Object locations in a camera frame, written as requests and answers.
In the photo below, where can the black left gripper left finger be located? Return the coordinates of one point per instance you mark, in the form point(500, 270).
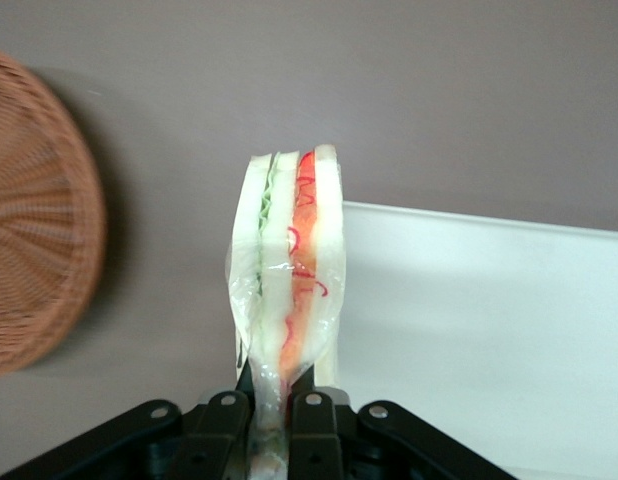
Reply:
point(214, 440)

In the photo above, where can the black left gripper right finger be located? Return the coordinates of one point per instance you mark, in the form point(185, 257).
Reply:
point(314, 440)

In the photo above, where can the triangle sandwich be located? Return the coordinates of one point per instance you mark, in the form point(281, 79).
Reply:
point(289, 250)

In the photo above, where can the cream plastic tray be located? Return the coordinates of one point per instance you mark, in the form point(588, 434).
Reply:
point(489, 325)

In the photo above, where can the brown wicker basket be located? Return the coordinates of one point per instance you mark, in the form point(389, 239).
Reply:
point(34, 225)

